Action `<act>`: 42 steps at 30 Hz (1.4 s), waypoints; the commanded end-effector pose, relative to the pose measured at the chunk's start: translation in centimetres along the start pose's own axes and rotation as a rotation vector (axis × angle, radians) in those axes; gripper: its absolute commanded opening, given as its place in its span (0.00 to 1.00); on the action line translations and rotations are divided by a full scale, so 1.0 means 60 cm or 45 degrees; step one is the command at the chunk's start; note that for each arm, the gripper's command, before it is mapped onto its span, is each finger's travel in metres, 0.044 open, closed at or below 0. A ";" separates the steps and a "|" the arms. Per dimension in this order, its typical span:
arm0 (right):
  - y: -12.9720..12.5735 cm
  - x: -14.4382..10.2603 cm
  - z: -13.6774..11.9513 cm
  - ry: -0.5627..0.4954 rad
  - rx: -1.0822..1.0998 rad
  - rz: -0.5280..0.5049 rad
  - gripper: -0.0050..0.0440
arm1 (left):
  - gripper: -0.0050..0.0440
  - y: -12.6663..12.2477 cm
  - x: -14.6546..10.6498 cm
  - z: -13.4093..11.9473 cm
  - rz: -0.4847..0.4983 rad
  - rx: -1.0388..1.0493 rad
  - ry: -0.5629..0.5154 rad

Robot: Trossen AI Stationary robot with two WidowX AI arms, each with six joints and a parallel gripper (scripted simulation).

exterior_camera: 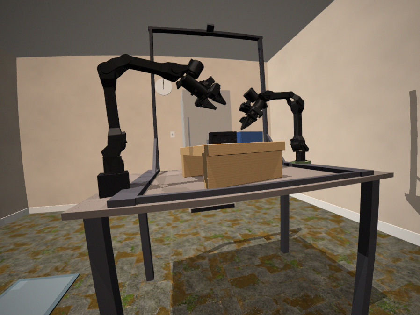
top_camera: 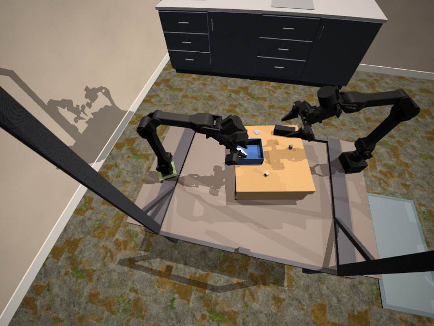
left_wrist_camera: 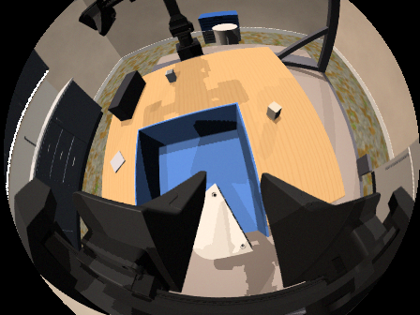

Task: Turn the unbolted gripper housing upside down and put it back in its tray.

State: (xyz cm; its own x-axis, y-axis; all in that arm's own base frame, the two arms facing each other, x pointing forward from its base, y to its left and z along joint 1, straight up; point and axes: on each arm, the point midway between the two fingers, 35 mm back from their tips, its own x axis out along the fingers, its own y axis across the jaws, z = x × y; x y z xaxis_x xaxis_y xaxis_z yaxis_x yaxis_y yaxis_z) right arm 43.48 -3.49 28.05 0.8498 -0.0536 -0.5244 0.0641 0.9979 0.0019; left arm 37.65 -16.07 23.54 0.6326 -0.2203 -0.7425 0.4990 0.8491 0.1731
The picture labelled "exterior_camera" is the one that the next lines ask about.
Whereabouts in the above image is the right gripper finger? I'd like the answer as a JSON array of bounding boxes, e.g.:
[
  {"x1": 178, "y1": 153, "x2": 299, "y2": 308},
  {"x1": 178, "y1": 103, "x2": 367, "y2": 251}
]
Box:
[
  {"x1": 212, "y1": 88, "x2": 226, "y2": 105},
  {"x1": 200, "y1": 98, "x2": 216, "y2": 110}
]

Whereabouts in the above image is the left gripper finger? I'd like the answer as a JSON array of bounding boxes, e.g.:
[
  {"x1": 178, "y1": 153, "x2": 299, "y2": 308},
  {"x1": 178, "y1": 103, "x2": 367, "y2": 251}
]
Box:
[
  {"x1": 243, "y1": 113, "x2": 257, "y2": 128},
  {"x1": 240, "y1": 118, "x2": 246, "y2": 130}
]

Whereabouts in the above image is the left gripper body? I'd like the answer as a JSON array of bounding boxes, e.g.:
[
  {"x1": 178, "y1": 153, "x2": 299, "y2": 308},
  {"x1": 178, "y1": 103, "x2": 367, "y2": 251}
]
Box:
[{"x1": 239, "y1": 105, "x2": 263, "y2": 123}]

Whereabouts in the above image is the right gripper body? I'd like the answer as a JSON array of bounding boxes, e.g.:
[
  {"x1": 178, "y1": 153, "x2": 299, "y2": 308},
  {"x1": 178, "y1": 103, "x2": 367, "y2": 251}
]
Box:
[{"x1": 190, "y1": 81, "x2": 221, "y2": 107}]

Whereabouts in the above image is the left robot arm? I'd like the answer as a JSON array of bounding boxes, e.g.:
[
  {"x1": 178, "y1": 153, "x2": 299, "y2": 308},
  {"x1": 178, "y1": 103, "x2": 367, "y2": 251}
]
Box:
[{"x1": 239, "y1": 87, "x2": 309, "y2": 162}]

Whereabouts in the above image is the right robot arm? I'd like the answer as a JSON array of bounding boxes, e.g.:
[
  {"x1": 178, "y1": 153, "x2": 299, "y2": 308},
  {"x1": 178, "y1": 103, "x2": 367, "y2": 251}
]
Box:
[{"x1": 97, "y1": 54, "x2": 204, "y2": 175}]

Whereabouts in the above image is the blue open-top tray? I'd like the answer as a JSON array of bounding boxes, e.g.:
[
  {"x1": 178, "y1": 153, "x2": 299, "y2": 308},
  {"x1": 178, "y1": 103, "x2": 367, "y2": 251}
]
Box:
[{"x1": 237, "y1": 131, "x2": 263, "y2": 143}]

